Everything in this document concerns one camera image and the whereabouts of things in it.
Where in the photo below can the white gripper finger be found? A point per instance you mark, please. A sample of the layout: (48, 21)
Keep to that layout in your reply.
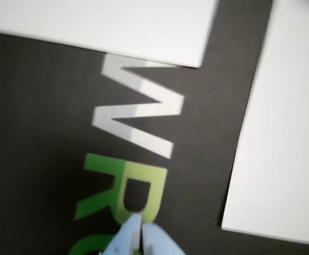
(157, 241)
(125, 239)

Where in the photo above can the dark mat with WROB print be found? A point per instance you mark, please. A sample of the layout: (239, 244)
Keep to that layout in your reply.
(37, 132)

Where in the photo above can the white sheet marked HOME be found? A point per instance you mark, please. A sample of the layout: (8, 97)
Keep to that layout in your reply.
(284, 132)

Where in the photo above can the white sheet marked 1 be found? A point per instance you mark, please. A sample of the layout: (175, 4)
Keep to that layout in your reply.
(117, 24)

